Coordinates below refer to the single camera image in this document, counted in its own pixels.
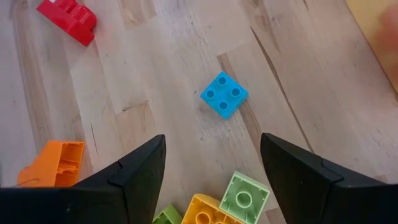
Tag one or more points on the blue square toy brick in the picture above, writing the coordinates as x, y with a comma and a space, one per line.
224, 95

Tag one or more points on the orange brick with round disc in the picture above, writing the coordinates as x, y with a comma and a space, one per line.
53, 165

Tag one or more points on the small green toy brick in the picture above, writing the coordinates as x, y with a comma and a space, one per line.
168, 217

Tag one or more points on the red stepped toy brick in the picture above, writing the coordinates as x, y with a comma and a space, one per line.
71, 21

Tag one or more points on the yellow translucent plastic bin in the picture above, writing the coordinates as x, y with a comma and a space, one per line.
370, 18

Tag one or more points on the light green square brick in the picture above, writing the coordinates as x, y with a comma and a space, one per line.
244, 199

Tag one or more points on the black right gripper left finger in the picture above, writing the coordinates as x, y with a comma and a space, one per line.
93, 202

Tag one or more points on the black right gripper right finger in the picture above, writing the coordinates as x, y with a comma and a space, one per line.
326, 199

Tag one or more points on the yellow orange long brick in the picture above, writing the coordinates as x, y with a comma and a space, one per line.
202, 208

